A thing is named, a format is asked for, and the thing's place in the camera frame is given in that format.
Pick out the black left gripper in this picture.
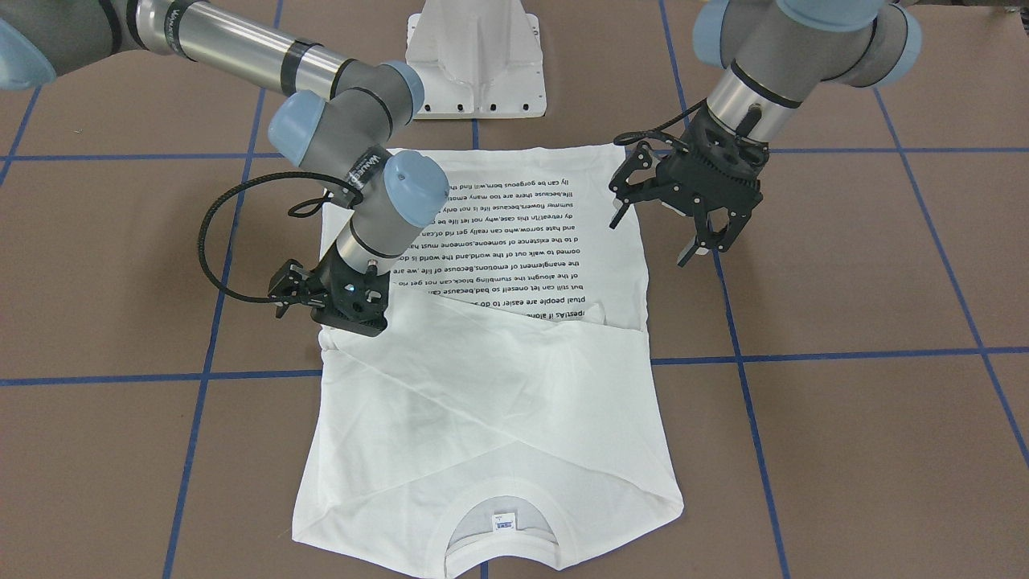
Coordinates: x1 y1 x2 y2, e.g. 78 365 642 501
608 101 769 267

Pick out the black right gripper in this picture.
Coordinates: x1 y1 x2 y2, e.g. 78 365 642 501
311 246 390 337

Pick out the white long-sleeve printed shirt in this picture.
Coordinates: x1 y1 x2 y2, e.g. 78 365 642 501
293 144 684 578

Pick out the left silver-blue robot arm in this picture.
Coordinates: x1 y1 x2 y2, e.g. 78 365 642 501
608 1 922 265

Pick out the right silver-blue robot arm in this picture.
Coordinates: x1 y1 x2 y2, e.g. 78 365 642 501
2 1 449 337

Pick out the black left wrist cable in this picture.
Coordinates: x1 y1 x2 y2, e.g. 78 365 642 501
614 98 710 154

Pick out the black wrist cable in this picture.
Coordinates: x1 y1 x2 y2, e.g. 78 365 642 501
198 170 364 305
614 98 710 154

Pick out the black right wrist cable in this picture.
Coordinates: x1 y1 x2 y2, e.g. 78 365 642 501
198 170 364 305

